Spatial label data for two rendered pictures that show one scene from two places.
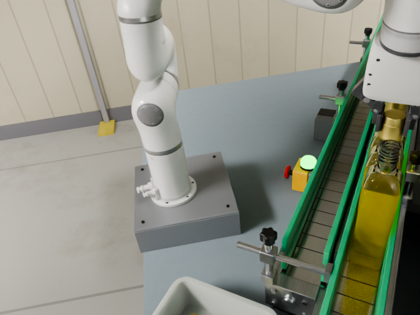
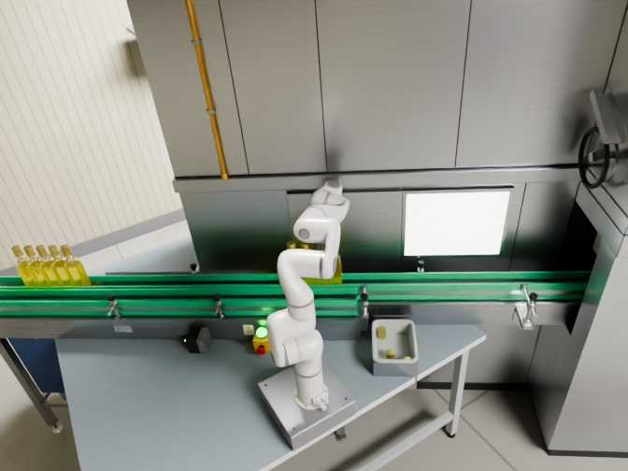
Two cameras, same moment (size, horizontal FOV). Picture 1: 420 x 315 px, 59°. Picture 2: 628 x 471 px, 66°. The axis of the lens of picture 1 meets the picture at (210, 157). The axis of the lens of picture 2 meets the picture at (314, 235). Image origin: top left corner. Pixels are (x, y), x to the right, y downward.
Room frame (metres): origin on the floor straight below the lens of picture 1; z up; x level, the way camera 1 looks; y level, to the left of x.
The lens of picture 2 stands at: (1.15, 1.15, 2.30)
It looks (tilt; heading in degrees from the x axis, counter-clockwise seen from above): 35 degrees down; 247
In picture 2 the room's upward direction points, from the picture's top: 6 degrees counter-clockwise
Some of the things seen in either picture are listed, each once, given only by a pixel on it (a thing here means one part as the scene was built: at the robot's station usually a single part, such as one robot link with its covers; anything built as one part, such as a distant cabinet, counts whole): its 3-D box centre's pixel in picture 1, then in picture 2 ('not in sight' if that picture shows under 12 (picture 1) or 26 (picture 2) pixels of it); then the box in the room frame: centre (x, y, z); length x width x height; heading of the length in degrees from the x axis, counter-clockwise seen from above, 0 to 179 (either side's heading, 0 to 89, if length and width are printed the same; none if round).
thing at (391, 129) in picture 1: (392, 125); not in sight; (0.50, -0.30, 1.14); 0.04 x 0.04 x 0.04
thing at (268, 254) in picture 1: (281, 260); (364, 302); (0.41, -0.10, 0.95); 0.17 x 0.03 x 0.12; 59
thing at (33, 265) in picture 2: not in sight; (40, 272); (1.59, -0.96, 1.02); 0.06 x 0.06 x 0.28; 59
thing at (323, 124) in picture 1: (328, 125); (198, 340); (1.06, -0.41, 0.79); 0.08 x 0.08 x 0.08; 59
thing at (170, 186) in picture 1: (163, 170); (312, 383); (0.77, 0.12, 0.91); 0.16 x 0.13 x 0.15; 104
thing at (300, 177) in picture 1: (306, 176); (263, 341); (0.82, -0.27, 0.79); 0.07 x 0.07 x 0.07; 59
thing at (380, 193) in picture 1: (375, 216); (335, 275); (0.45, -0.28, 0.99); 0.06 x 0.06 x 0.21; 59
